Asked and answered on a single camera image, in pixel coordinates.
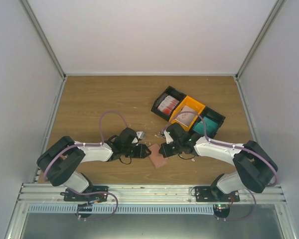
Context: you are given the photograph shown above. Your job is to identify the aluminium mounting rail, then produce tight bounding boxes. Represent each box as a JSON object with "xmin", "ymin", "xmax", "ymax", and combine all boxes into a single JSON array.
[{"xmin": 17, "ymin": 184, "xmax": 286, "ymax": 204}]

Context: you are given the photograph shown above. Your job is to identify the white red cards far bin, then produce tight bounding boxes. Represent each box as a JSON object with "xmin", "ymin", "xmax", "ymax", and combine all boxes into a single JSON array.
[{"xmin": 157, "ymin": 95, "xmax": 179, "ymax": 116}]

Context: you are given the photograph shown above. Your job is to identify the pink clear card holder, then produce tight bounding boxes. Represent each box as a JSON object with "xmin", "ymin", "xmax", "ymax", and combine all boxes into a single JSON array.
[{"xmin": 149, "ymin": 143, "xmax": 167, "ymax": 168}]

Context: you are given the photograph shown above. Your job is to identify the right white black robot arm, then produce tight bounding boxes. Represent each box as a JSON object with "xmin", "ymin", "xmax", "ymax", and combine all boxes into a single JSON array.
[{"xmin": 159, "ymin": 123, "xmax": 278, "ymax": 202}]

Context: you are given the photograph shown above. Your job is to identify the black bin far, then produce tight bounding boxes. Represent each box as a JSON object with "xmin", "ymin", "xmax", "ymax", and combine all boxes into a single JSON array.
[{"xmin": 151, "ymin": 86, "xmax": 187, "ymax": 121}]

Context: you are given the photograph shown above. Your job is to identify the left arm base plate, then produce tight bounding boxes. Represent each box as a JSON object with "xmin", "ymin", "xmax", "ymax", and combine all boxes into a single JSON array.
[{"xmin": 60, "ymin": 185, "xmax": 109, "ymax": 202}]

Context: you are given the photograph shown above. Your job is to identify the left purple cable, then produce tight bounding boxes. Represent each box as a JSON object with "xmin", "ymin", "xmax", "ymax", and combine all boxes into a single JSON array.
[{"xmin": 42, "ymin": 110, "xmax": 129, "ymax": 182}]

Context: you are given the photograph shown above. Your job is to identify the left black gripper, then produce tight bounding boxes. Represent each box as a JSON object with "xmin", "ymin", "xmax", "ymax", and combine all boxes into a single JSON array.
[{"xmin": 123, "ymin": 144, "xmax": 151, "ymax": 159}]

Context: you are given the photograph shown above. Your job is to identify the white paper scraps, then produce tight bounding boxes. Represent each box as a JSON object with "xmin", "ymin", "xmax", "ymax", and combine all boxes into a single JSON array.
[{"xmin": 128, "ymin": 107, "xmax": 197, "ymax": 162}]

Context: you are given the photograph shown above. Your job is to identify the white red card orange bin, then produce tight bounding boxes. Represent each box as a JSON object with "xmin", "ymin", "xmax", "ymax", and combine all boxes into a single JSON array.
[{"xmin": 175, "ymin": 106, "xmax": 196, "ymax": 127}]

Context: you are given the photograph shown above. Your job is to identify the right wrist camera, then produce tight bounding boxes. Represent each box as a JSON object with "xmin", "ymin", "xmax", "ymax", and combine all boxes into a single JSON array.
[{"xmin": 164, "ymin": 133, "xmax": 173, "ymax": 144}]

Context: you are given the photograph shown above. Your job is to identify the orange bin middle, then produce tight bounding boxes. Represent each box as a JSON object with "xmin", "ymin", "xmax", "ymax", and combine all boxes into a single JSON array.
[{"xmin": 169, "ymin": 96, "xmax": 206, "ymax": 131}]

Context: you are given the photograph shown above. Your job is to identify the black bin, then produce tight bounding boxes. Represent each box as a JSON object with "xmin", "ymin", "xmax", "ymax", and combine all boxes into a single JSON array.
[
  {"xmin": 151, "ymin": 86, "xmax": 187, "ymax": 121},
  {"xmin": 190, "ymin": 107, "xmax": 226, "ymax": 138}
]

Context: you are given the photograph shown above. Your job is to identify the black bin near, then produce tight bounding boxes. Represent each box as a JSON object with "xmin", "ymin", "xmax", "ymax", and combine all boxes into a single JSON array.
[{"xmin": 190, "ymin": 107, "xmax": 226, "ymax": 138}]

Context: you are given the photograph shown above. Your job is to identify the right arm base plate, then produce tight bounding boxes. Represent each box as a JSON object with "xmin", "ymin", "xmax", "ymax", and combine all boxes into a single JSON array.
[{"xmin": 190, "ymin": 186, "xmax": 240, "ymax": 203}]

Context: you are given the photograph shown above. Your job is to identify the grey slotted cable duct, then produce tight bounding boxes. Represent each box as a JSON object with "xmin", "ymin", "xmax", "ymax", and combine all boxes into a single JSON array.
[{"xmin": 28, "ymin": 204, "xmax": 214, "ymax": 215}]

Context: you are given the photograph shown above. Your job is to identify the teal card stack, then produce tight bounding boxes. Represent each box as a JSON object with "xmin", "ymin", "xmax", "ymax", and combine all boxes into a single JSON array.
[{"xmin": 192, "ymin": 117, "xmax": 218, "ymax": 138}]

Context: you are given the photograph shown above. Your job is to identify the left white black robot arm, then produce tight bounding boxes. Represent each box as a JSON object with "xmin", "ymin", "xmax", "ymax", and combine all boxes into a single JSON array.
[{"xmin": 37, "ymin": 127, "xmax": 151, "ymax": 201}]

